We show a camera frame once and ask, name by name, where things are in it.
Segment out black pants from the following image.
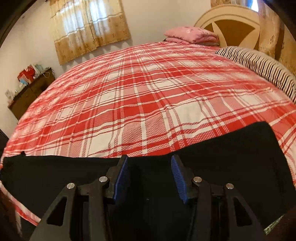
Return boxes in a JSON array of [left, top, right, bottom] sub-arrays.
[[1, 122, 295, 240]]

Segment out brown wooden desk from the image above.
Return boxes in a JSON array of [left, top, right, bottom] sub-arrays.
[[8, 68, 56, 120]]

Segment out red plaid bed sheet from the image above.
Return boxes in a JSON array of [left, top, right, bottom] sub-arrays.
[[0, 41, 296, 227]]

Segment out red gift bag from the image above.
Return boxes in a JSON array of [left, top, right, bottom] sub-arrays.
[[18, 65, 35, 84]]

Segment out striped pillow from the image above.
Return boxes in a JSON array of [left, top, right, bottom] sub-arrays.
[[215, 46, 295, 102]]

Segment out folded pink blanket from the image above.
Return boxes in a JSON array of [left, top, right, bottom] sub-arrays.
[[164, 27, 220, 46]]

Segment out beige side curtain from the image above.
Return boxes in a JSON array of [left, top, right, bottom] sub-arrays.
[[257, 1, 296, 74]]

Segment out beige window curtain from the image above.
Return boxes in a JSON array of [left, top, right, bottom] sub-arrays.
[[50, 1, 131, 65]]

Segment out cream wooden headboard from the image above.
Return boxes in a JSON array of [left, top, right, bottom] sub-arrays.
[[195, 4, 260, 50]]

